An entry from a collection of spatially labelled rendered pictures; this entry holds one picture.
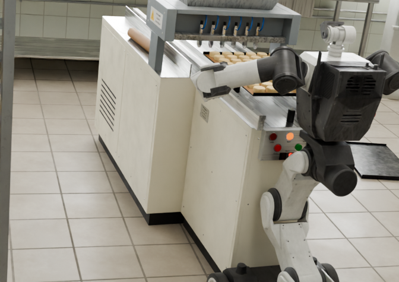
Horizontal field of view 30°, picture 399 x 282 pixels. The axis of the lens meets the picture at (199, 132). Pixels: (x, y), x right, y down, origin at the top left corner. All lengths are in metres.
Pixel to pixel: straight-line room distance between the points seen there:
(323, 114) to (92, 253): 1.50
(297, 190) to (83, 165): 1.90
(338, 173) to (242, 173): 0.58
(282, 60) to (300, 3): 3.88
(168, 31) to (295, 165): 1.03
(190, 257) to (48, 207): 0.86
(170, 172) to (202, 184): 0.26
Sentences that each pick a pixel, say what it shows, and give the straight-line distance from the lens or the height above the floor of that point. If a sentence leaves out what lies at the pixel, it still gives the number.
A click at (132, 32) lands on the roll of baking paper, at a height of 0.89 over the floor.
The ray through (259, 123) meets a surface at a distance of 3.10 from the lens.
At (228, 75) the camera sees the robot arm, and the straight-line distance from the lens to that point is 2.75.
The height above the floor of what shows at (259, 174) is 0.62.
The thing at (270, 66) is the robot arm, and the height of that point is 1.20.
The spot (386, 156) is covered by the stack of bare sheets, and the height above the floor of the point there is 0.02.
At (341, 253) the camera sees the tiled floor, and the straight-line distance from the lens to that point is 4.07.
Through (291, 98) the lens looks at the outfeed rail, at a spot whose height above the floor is 0.88.
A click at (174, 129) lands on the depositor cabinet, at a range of 3.79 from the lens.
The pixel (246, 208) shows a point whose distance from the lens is 3.29.
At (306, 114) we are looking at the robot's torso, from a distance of 2.84.
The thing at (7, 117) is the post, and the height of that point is 1.16.
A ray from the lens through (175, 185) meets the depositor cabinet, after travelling 3.93.
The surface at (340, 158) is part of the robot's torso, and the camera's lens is 2.86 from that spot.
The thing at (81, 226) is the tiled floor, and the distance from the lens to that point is 3.96.
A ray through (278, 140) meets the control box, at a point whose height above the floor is 0.79.
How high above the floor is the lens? 1.89
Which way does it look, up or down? 21 degrees down
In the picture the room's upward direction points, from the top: 7 degrees clockwise
